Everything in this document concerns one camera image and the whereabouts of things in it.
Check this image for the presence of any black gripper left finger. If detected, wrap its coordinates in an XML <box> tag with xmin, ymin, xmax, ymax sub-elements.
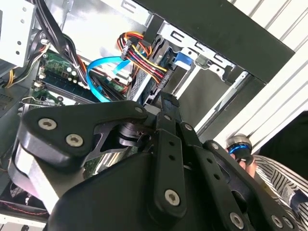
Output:
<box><xmin>8</xmin><ymin>91</ymin><xmax>188</xmax><ymax>218</ymax></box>

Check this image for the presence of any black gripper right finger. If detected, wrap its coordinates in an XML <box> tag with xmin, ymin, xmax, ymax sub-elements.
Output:
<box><xmin>171</xmin><ymin>95</ymin><xmax>299</xmax><ymax>231</ymax></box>

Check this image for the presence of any hard disk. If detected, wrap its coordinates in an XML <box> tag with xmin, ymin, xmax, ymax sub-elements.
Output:
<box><xmin>141</xmin><ymin>36</ymin><xmax>193</xmax><ymax>102</ymax></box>

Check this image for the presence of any round black tool blue ring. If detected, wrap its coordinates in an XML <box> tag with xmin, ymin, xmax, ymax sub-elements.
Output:
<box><xmin>226</xmin><ymin>136</ymin><xmax>253</xmax><ymax>162</ymax></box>

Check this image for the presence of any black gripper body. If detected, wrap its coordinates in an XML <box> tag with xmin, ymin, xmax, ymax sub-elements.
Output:
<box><xmin>47</xmin><ymin>121</ymin><xmax>227</xmax><ymax>231</ymax></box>

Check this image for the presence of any person's hand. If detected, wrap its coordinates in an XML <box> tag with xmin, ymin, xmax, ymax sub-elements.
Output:
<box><xmin>232</xmin><ymin>154</ymin><xmax>257</xmax><ymax>178</ymax></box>

